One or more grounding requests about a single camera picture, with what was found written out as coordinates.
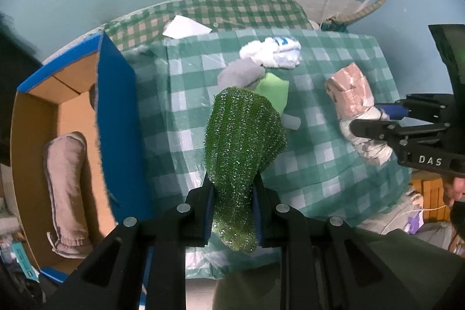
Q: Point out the grey sock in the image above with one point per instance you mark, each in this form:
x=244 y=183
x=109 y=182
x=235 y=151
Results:
x=242 y=73

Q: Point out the small white cylinder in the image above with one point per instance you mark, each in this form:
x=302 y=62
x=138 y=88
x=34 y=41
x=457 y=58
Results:
x=290 y=122

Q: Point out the white blue striped sock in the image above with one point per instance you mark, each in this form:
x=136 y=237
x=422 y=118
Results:
x=273 y=52

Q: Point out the light green cloth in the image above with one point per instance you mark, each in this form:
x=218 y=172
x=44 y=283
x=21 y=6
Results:
x=275 y=90

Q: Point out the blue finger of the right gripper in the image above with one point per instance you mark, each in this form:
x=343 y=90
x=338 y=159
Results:
x=394 y=111

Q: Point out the green beige checkered bed cover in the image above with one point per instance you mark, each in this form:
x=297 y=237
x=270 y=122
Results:
x=147 y=25

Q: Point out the person hand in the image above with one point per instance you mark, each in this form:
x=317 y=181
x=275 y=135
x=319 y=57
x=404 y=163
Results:
x=453 y=189

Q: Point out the white plastic bag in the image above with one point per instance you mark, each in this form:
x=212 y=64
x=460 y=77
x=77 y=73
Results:
x=406 y=214

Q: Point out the white paper sheet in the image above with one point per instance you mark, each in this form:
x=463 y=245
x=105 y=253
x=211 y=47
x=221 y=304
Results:
x=182 y=27

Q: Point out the dark green sparkly scrub cloth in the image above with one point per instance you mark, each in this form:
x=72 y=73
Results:
x=243 y=137

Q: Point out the grey fleece towel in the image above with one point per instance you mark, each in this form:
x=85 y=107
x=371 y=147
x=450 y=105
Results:
x=63 y=162

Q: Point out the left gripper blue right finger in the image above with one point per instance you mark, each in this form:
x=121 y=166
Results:
x=270 y=224

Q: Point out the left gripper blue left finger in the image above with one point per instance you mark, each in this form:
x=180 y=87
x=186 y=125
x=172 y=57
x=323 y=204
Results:
x=200 y=216

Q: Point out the teal crate with power strip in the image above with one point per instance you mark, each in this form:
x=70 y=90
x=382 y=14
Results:
x=334 y=26

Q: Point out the white patterned sock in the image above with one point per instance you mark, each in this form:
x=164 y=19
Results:
x=351 y=94

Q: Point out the teal cardboard packet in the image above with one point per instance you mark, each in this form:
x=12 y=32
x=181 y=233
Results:
x=29 y=271

